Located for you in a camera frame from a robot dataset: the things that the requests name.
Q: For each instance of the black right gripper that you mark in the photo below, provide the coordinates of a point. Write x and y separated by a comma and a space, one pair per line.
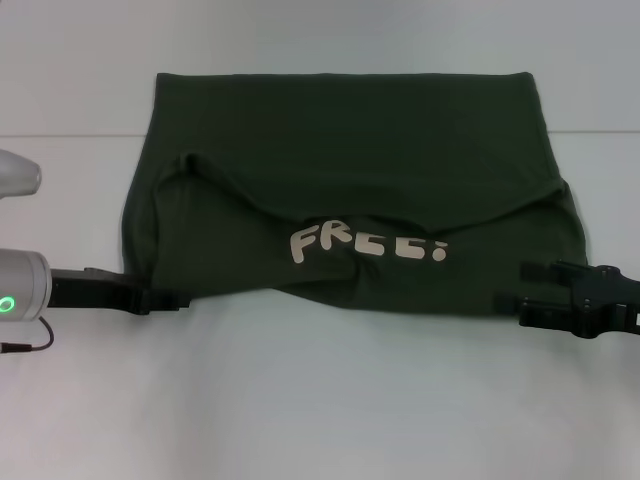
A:
610, 305

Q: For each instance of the dark green t-shirt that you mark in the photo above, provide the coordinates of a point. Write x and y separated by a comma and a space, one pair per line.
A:
350, 150

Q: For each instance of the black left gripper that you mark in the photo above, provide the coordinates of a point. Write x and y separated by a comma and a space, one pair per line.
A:
95, 292

